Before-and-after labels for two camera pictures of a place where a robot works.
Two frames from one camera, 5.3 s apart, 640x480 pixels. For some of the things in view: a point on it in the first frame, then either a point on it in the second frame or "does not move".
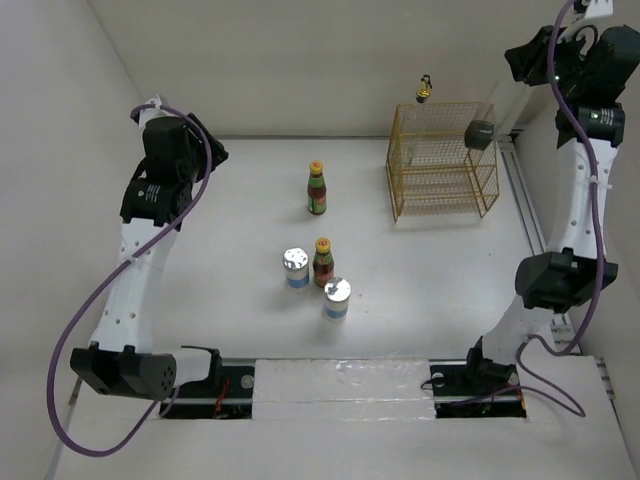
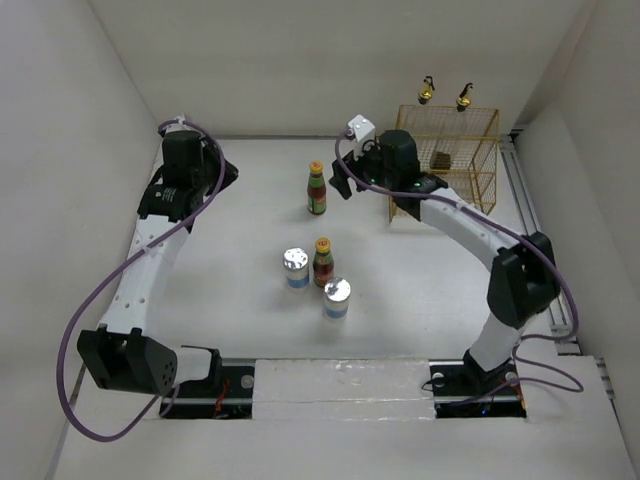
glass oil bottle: (424, 90) does not move
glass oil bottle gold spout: (479, 133) -> (465, 98)
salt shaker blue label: (337, 298) does not move
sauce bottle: (323, 265) does not move
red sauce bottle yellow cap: (317, 189) does not move
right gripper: (521, 59) -> (353, 164)
